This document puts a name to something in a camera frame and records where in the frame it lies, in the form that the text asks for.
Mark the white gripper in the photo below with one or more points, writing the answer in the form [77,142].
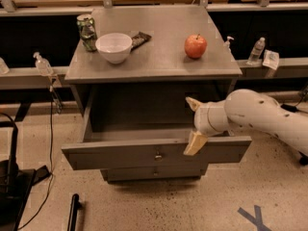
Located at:
[201,118]

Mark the grey top drawer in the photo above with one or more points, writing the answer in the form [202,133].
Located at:
[134,126]

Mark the grey drawer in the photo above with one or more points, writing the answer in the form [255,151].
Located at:
[134,126]
[177,168]
[123,176]

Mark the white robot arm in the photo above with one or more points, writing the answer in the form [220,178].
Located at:
[246,108]

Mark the grey middle drawer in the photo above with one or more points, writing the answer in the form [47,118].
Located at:
[177,168]

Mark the grey bottom drawer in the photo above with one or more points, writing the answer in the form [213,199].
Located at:
[123,176]

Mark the grey drawer cabinet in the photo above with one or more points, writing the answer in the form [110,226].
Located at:
[162,60]

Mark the red apple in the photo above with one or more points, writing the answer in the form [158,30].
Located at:
[195,46]

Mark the small sanitizer pump bottle right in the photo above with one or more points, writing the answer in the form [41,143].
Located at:
[228,42]

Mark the white wipes packet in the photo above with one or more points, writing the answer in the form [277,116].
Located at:
[271,59]

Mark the clear plastic water bottle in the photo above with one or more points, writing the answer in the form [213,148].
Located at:
[256,51]

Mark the white bowl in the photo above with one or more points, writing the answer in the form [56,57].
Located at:
[114,47]

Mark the black wheeled base leg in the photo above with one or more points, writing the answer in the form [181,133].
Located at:
[304,159]

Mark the black bar on floor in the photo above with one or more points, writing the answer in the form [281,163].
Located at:
[75,206]

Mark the green soda can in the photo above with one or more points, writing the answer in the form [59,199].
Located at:
[86,28]

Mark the clear sanitizer pump bottle left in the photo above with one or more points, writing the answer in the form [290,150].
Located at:
[43,66]

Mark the black stand base left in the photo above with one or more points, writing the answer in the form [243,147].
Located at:
[15,184]

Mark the clear bottle far left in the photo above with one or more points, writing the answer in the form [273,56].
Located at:
[3,67]

